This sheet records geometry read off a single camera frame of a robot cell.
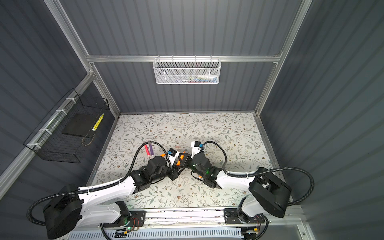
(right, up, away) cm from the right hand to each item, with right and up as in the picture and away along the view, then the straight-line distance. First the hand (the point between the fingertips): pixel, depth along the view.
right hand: (178, 156), depth 79 cm
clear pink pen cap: (-3, +2, +23) cm, 23 cm away
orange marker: (-9, 0, +3) cm, 9 cm away
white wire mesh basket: (+2, +63, +45) cm, 77 cm away
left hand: (+3, -5, +1) cm, 6 cm away
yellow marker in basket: (-42, +18, -1) cm, 46 cm away
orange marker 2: (0, -3, -2) cm, 3 cm away
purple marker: (-21, +1, +20) cm, 29 cm away
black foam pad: (-49, +17, -3) cm, 52 cm away
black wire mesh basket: (-55, +10, -15) cm, 58 cm away
